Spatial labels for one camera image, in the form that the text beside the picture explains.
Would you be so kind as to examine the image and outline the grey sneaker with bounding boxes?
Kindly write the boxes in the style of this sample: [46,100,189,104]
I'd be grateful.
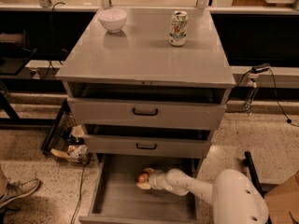
[0,178,40,208]

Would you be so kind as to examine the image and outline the wire basket with trash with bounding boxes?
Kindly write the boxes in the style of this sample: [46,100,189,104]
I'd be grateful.
[41,111,92,165]

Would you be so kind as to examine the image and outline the bottom grey drawer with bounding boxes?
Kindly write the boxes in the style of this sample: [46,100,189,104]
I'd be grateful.
[79,154,199,224]

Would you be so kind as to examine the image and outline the green white soda can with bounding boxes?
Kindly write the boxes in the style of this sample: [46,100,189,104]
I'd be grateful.
[169,10,188,47]

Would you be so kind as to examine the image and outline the white bowl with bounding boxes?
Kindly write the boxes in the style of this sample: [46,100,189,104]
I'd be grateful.
[97,8,127,33]

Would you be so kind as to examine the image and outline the red apple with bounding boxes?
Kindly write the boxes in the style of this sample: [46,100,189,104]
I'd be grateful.
[137,172,150,184]

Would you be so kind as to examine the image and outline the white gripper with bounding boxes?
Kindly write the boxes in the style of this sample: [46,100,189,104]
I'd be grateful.
[136,168,168,189]

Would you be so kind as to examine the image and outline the black power adapter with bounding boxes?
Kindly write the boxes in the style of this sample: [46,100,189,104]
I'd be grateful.
[251,63,270,74]

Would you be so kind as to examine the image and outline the top grey drawer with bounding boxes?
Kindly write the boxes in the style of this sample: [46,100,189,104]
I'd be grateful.
[68,84,225,130]

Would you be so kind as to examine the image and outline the grey drawer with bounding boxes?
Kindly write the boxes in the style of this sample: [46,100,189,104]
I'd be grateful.
[79,154,199,224]
[68,84,225,130]
[84,124,211,158]

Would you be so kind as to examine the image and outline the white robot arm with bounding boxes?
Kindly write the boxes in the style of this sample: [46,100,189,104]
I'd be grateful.
[136,168,269,224]

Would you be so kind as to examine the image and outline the black metal bar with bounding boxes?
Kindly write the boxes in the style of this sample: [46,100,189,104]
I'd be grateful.
[242,150,273,224]

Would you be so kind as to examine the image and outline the cardboard box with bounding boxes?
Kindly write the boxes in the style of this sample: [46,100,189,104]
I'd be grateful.
[264,171,299,224]

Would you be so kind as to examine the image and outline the middle grey drawer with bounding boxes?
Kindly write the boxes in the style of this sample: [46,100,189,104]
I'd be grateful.
[84,124,211,158]

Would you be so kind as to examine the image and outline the grey drawer cabinet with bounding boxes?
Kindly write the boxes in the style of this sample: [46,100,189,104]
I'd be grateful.
[55,7,236,161]

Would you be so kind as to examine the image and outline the black floor cable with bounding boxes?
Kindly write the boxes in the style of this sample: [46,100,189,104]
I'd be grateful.
[69,163,87,224]

